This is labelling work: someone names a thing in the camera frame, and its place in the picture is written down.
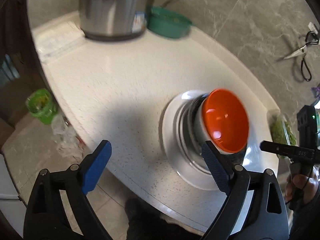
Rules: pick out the crumpled plastic bag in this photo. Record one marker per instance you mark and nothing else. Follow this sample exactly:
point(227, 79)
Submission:
point(65, 140)

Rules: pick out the person's right hand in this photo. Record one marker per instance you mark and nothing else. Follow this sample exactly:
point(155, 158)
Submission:
point(300, 186)

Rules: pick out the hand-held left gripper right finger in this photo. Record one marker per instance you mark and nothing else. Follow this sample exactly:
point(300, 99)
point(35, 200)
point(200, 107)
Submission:
point(215, 170)

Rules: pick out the person's right forearm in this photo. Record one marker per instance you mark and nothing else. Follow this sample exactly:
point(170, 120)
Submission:
point(307, 220)

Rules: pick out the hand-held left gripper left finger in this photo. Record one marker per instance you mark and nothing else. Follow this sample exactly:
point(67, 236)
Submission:
point(100, 165)

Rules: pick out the green plastic bag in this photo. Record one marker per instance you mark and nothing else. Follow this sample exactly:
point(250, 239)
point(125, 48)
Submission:
point(41, 102)

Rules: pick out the white appliance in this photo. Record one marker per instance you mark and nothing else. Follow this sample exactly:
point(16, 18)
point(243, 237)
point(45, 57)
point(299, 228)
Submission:
point(7, 185)

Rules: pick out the orange bowl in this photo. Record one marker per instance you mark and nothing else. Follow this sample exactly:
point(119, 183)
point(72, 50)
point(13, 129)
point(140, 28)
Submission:
point(225, 120)

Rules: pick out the deep white plate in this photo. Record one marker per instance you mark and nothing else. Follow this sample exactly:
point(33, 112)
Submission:
point(180, 140)

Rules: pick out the leafy greens pile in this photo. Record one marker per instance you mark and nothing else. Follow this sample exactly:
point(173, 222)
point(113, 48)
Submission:
point(281, 132)

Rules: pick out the dark wooden cabinet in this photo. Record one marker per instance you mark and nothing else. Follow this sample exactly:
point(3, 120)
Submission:
point(15, 30)

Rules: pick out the steel rice cooker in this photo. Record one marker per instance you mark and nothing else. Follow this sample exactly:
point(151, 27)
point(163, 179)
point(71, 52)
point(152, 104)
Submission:
point(112, 12)

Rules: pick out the large white plate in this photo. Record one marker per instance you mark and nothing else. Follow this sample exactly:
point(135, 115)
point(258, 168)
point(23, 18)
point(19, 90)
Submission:
point(170, 130)

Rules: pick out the green plastic basket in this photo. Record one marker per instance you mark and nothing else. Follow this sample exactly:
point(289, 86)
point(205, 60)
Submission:
point(167, 27)

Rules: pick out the clear glass bowl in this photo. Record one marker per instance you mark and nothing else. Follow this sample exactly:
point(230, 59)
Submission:
point(273, 125)

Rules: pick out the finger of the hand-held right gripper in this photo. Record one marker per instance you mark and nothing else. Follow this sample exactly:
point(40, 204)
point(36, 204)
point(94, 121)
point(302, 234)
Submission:
point(280, 150)

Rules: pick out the blue floral green bowl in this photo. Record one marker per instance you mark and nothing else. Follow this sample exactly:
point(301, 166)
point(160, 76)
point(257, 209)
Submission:
point(196, 102)

